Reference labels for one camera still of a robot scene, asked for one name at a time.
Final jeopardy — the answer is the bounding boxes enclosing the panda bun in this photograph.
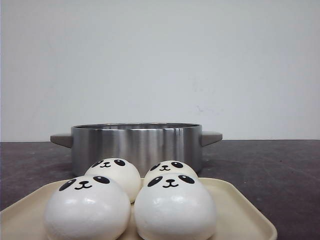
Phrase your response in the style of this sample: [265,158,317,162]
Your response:
[143,160,198,185]
[134,173,217,240]
[44,175,131,240]
[85,157,142,203]

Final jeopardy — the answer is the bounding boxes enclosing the cream plastic tray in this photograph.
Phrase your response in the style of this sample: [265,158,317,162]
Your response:
[0,177,278,240]

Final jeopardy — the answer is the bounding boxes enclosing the stainless steel steamer pot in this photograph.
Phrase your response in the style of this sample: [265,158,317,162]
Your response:
[50,122,223,176]

